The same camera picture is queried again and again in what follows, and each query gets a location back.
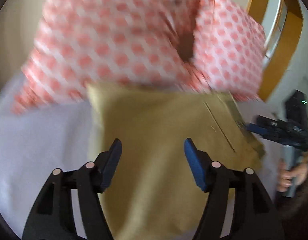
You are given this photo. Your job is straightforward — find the yellow wooden headboard frame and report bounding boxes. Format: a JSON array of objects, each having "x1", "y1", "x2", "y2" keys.
[{"x1": 246, "y1": 0, "x2": 304, "y2": 100}]

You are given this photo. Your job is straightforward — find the person's right hand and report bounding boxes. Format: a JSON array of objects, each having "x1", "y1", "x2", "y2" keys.
[{"x1": 277, "y1": 160, "x2": 308, "y2": 193}]

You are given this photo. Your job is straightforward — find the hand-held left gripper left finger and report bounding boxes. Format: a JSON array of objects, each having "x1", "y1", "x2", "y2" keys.
[{"x1": 22, "y1": 138, "x2": 123, "y2": 240}]

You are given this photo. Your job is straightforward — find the khaki pants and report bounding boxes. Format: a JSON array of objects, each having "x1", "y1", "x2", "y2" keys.
[{"x1": 86, "y1": 82, "x2": 265, "y2": 240}]

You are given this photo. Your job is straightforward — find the pink white patterned shirt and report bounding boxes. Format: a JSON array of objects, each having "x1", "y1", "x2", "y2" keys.
[{"x1": 11, "y1": 0, "x2": 266, "y2": 115}]

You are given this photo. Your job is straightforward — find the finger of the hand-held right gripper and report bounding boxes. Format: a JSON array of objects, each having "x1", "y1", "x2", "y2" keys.
[{"x1": 246, "y1": 115, "x2": 289, "y2": 145}]

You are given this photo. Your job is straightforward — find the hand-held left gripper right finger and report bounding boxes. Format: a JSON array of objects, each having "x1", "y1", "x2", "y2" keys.
[{"x1": 184, "y1": 138, "x2": 285, "y2": 240}]

